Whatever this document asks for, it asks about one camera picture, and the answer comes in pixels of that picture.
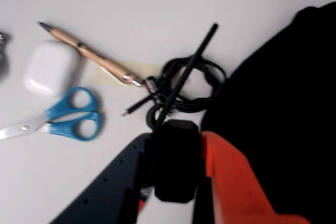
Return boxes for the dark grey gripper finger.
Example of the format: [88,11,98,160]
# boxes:
[49,132,153,224]

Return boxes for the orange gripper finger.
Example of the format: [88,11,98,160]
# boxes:
[201,131,312,224]

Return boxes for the black fabric bag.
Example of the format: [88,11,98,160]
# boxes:
[193,1,336,224]

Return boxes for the black copper AA battery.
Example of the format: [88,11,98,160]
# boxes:
[143,76,158,94]

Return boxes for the white earbuds case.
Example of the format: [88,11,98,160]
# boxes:
[23,39,79,98]

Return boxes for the wooden ballpoint pen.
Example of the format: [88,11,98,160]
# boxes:
[37,21,145,88]

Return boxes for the blue handled scissors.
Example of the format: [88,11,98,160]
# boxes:
[0,87,102,142]

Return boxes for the coiled black usb cable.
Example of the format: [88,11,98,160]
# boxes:
[121,56,227,120]

